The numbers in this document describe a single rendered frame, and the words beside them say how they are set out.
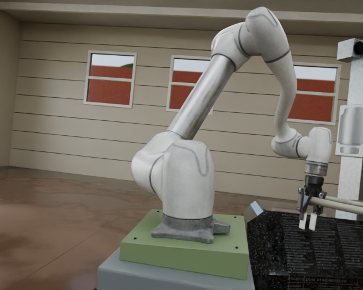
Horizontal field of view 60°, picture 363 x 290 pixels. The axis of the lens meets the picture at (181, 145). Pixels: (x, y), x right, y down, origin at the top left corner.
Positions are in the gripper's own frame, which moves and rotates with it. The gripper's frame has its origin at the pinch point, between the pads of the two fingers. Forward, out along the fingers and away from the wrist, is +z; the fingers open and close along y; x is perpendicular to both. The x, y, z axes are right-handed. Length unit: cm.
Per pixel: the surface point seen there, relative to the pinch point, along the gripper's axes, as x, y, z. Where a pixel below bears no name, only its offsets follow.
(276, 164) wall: 553, 336, -30
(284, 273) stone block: 5.2, -3.6, 24.7
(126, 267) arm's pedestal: -35, -81, 11
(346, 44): 89, 83, -127
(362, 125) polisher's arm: 74, 95, -63
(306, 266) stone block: 4.5, 6.8, 21.0
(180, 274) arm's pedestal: -39, -67, 10
